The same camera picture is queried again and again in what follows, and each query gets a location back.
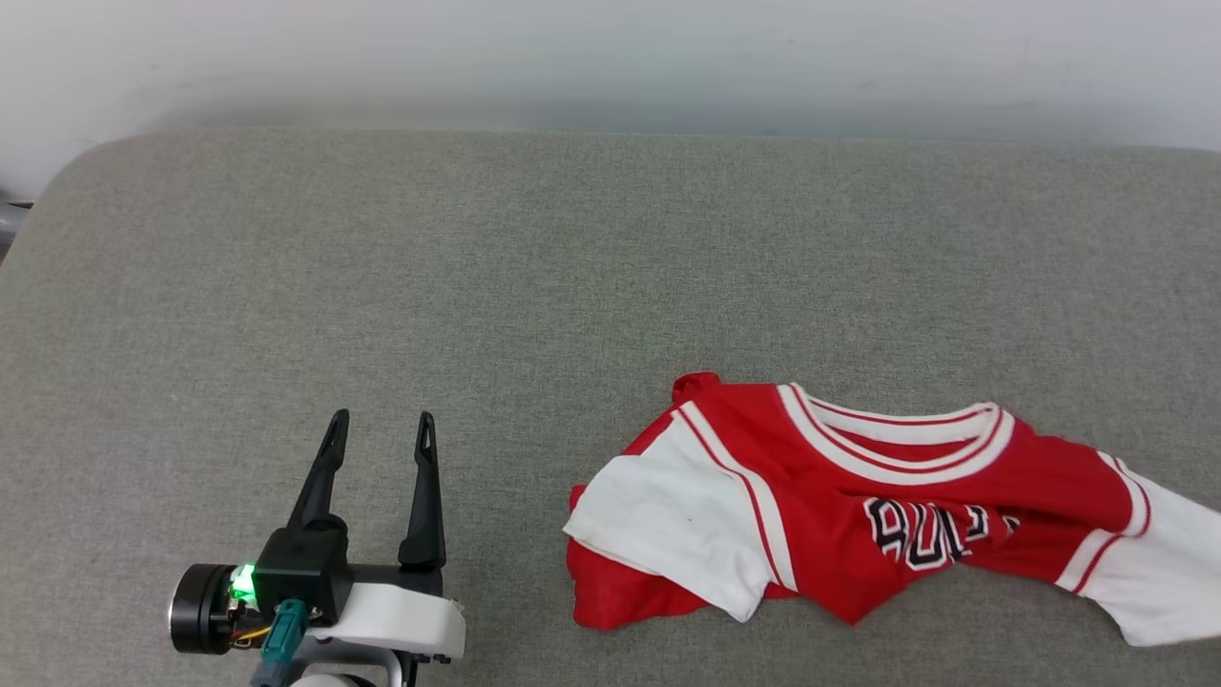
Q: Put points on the grey metal bar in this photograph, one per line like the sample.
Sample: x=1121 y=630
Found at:
x=10 y=221

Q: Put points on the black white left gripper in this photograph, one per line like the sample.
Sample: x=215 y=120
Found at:
x=305 y=568

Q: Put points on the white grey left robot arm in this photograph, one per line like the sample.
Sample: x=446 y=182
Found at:
x=382 y=668

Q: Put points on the red white basketball jersey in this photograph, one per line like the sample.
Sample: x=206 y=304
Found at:
x=820 y=496

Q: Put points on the grey fabric sofa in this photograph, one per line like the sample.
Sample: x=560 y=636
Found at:
x=572 y=286

